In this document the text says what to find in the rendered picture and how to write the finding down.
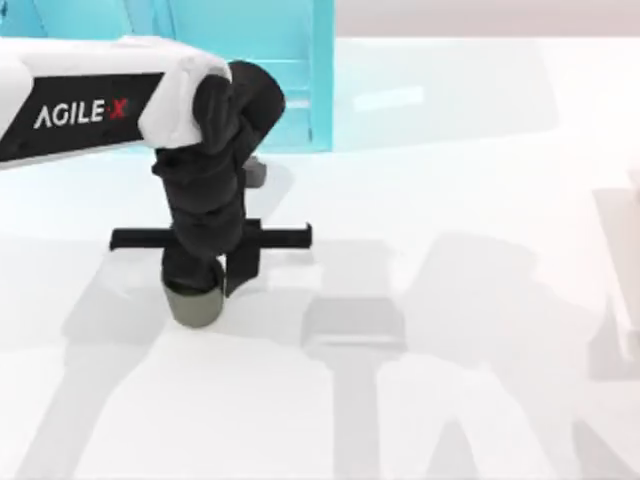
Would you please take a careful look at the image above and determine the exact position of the grey-green cup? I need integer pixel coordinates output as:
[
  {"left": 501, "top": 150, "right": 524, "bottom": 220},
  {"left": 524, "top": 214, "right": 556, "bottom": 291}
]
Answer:
[{"left": 160, "top": 263, "right": 227, "bottom": 330}]

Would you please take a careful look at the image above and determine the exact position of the light blue rack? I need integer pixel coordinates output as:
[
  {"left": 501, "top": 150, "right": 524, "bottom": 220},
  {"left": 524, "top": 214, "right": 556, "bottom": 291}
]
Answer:
[{"left": 0, "top": 0, "right": 334, "bottom": 154}]

